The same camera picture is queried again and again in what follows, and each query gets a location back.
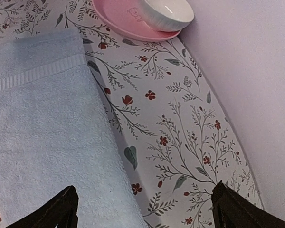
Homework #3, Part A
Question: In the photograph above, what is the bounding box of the white bowl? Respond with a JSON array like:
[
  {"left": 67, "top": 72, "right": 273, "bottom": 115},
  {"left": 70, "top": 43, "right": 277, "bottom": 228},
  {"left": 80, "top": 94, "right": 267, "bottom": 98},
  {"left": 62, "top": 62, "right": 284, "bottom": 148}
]
[{"left": 138, "top": 0, "right": 195, "bottom": 32}]

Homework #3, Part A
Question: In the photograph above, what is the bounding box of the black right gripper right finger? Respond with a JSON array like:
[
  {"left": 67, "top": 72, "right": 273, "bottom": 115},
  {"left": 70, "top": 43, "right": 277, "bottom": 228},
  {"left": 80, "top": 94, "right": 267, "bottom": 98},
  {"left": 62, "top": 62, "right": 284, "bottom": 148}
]
[{"left": 211, "top": 181, "right": 285, "bottom": 228}]

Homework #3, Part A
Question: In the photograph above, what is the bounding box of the light blue towel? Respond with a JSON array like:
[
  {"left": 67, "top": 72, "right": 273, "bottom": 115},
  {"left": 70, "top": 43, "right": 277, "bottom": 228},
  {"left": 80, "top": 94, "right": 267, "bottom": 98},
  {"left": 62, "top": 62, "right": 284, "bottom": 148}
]
[{"left": 0, "top": 29, "right": 146, "bottom": 228}]

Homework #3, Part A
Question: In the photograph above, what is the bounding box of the pink plate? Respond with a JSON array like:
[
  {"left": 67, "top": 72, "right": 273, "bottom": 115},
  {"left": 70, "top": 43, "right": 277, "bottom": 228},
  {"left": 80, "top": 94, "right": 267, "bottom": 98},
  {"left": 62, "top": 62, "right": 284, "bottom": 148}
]
[{"left": 92, "top": 0, "right": 180, "bottom": 42}]

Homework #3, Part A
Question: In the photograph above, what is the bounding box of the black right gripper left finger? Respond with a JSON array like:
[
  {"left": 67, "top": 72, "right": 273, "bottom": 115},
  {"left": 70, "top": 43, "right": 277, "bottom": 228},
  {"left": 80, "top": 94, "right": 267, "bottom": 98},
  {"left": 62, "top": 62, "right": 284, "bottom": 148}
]
[{"left": 7, "top": 185, "right": 78, "bottom": 228}]

